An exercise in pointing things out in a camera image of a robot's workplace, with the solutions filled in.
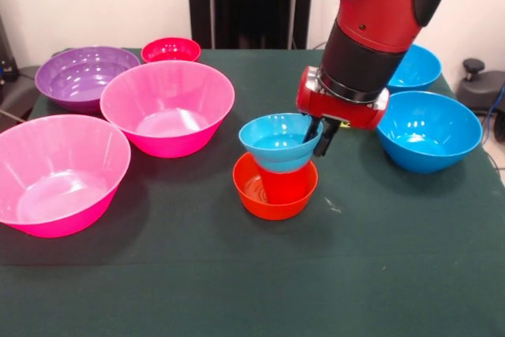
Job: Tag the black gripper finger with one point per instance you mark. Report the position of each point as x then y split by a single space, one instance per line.
313 129
326 139

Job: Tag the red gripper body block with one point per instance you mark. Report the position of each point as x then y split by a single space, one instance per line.
339 112

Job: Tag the stack of small blue bowls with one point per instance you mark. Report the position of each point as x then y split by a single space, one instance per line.
276 147

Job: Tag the red cup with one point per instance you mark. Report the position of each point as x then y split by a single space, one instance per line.
288 189

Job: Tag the orange bowl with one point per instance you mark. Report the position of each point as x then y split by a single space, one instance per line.
250 199

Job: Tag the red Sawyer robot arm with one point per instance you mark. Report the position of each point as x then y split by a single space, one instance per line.
371 9

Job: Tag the large blue bowl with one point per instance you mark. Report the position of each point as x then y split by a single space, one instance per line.
430 135
418 72

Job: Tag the large pink bowl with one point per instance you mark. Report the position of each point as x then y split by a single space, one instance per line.
59 171
165 104

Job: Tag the dark green table cloth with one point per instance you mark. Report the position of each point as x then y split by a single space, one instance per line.
252 274

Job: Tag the small crimson bowl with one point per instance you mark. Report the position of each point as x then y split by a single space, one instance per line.
170 49

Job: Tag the purple bowl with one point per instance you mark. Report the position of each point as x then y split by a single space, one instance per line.
79 72

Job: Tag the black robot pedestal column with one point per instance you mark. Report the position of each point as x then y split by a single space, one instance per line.
236 9

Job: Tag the black pedestal foot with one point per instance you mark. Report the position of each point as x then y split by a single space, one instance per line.
16 92
485 88

